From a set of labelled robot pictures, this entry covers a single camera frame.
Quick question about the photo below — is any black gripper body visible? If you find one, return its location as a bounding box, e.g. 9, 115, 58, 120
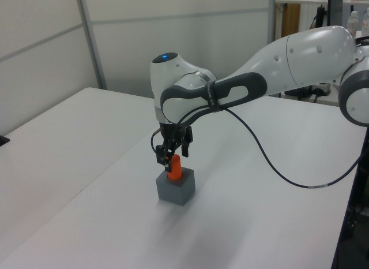
159, 122, 193, 150

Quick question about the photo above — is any orange cylinder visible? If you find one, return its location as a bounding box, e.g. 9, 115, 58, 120
167, 154, 183, 181

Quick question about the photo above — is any grey block with round hole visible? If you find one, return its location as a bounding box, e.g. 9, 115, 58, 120
155, 168, 196, 207

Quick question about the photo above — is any black control box with button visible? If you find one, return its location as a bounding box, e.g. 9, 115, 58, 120
284, 83, 332, 98

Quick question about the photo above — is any clear plastic bottle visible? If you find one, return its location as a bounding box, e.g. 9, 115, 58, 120
347, 10, 360, 38

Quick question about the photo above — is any black strap on arm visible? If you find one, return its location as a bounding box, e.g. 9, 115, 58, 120
204, 81, 225, 113

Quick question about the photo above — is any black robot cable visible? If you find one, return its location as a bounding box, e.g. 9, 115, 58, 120
150, 103, 362, 190

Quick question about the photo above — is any grey partition post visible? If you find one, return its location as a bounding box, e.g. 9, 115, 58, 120
77, 0, 108, 90

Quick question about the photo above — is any black metal frame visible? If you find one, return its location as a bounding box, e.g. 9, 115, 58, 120
330, 129, 369, 269

